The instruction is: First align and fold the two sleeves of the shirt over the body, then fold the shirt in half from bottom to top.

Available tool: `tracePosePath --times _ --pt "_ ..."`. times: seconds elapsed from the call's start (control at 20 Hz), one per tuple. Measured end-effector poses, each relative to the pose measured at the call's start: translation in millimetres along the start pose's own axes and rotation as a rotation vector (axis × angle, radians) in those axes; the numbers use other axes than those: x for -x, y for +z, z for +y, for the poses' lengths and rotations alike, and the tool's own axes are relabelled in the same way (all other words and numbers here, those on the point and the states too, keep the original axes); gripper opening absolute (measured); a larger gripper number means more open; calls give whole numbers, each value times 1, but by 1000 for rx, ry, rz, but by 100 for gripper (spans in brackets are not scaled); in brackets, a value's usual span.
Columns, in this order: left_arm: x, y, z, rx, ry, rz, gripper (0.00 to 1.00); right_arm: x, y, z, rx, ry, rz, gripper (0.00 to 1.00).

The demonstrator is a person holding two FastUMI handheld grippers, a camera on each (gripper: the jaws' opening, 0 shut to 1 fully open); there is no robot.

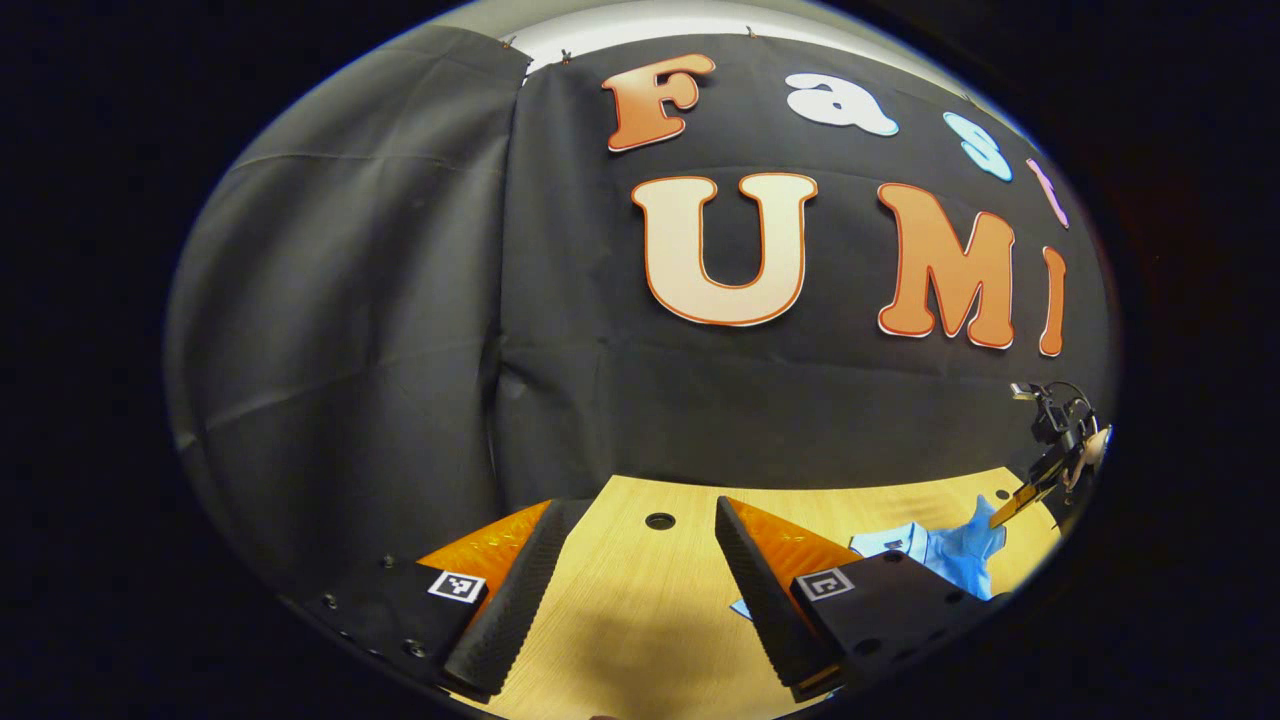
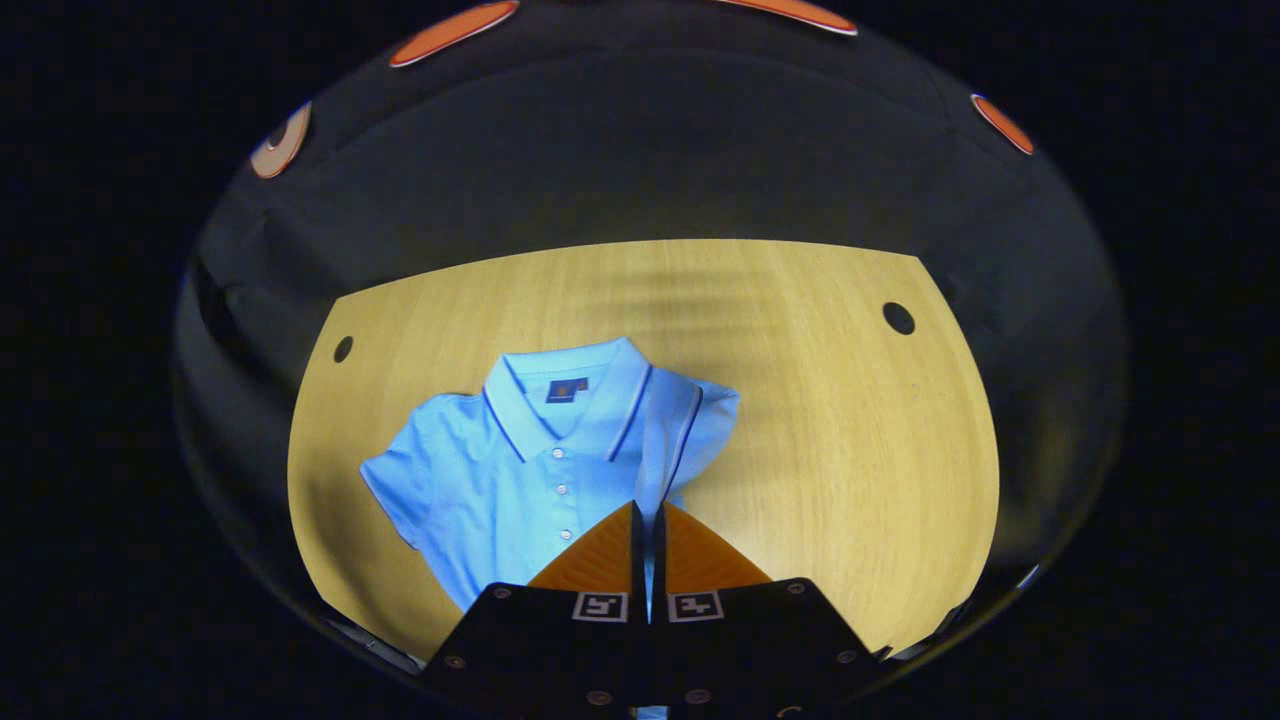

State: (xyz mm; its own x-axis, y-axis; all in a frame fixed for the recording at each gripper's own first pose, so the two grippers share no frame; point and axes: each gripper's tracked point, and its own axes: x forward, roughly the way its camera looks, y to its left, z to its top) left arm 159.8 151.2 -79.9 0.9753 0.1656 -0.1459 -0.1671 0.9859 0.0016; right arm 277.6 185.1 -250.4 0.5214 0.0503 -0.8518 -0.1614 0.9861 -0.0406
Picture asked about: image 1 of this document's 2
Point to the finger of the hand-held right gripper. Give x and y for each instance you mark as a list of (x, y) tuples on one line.
[(1025, 495)]

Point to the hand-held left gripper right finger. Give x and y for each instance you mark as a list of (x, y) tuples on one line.
[(765, 600)]

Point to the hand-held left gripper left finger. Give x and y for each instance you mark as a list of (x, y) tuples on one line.
[(515, 600)]

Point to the light blue T-shirt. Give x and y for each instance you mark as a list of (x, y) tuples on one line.
[(950, 550)]

